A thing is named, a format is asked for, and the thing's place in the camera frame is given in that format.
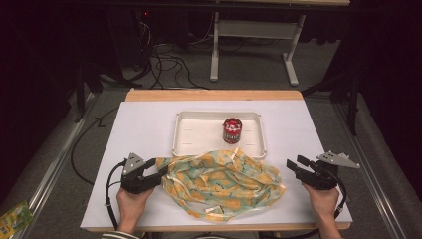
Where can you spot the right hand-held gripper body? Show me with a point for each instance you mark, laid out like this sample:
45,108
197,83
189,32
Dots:
323,176

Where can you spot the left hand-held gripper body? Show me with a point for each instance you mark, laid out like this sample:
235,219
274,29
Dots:
132,181

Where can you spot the white plastic tray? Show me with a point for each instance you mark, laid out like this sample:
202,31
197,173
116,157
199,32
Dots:
202,132

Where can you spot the orange print fabric bag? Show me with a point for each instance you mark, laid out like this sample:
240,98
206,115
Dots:
222,186

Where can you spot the red can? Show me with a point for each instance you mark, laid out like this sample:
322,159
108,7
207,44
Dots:
232,130

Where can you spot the person's left hand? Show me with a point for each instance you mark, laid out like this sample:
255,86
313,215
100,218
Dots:
132,209

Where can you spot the person's right hand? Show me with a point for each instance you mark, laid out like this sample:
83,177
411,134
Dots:
323,205

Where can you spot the white table sheet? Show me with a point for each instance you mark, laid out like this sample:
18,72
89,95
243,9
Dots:
139,132

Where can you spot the black metal stand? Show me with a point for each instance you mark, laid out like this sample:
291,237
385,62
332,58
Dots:
81,89
352,106

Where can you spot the green yellow packet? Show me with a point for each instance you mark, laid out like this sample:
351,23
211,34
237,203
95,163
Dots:
15,219

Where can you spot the aluminium floor rail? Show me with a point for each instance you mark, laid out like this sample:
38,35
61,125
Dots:
49,172
365,186

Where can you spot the white metal desk frame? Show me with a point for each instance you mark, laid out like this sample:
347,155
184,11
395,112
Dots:
255,29

